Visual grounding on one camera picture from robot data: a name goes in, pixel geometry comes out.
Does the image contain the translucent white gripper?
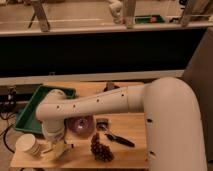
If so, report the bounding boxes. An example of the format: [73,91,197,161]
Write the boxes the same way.
[41,131,75,162]

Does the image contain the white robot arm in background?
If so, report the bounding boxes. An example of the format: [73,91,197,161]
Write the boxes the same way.
[106,0,122,24]

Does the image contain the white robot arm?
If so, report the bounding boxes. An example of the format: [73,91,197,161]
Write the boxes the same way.
[36,77,207,171]

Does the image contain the white paper cup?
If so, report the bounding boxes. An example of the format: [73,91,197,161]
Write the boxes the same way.
[15,134,41,156]

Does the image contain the purple plastic bowl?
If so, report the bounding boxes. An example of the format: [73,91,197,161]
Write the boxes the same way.
[67,116,94,137]

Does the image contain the green plastic tray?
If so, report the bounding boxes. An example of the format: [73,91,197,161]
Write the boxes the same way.
[13,85,77,135]

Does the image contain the wooden table board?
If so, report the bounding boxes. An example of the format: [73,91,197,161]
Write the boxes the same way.
[9,81,150,170]

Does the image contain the green tray in background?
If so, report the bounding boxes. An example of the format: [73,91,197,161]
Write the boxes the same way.
[135,15,164,24]

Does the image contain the black handled brush tool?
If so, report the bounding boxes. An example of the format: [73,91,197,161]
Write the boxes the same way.
[96,118,135,147]

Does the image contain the black cables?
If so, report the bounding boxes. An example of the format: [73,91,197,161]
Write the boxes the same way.
[0,85,18,154]

